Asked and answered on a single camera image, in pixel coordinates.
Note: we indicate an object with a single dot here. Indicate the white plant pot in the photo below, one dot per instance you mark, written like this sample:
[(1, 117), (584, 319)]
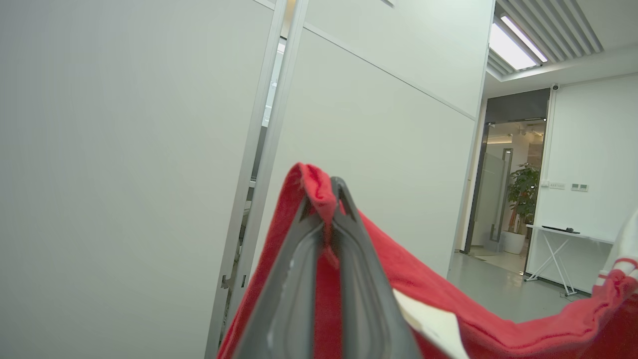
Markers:
[(513, 243)]

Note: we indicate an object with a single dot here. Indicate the white wall switch panel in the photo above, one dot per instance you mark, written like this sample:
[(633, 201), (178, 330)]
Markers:
[(556, 185)]

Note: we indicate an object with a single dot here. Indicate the red white-striped jersey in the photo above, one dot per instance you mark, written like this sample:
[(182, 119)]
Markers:
[(498, 329)]

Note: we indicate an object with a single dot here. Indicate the rectangular ceiling light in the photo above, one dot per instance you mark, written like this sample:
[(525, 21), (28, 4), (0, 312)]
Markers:
[(513, 47)]

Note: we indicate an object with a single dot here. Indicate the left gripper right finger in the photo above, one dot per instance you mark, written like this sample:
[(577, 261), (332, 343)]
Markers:
[(369, 309)]

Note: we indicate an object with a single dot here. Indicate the white folding table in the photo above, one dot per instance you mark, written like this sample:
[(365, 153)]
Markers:
[(598, 239)]

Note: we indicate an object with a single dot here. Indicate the frosted glass door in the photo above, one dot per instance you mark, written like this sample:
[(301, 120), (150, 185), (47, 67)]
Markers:
[(488, 199)]

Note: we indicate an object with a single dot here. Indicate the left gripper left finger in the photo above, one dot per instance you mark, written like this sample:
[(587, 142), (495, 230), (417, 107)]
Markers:
[(289, 299)]

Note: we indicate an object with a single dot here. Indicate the grey ceiling slat grille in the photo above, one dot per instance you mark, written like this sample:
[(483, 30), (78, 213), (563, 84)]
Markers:
[(573, 30)]

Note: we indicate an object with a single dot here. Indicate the flat black device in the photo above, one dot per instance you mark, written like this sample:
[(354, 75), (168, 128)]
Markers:
[(563, 230)]

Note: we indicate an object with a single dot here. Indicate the dark door frame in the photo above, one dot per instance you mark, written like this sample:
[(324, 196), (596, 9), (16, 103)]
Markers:
[(518, 104)]

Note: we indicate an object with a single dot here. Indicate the white wall thermostat panel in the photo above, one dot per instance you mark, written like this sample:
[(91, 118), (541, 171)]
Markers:
[(579, 187)]

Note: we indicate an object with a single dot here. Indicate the grey metal partition post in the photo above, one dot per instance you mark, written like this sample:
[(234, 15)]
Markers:
[(264, 149)]

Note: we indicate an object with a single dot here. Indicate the green potted plant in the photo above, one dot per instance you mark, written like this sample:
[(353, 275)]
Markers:
[(523, 192)]

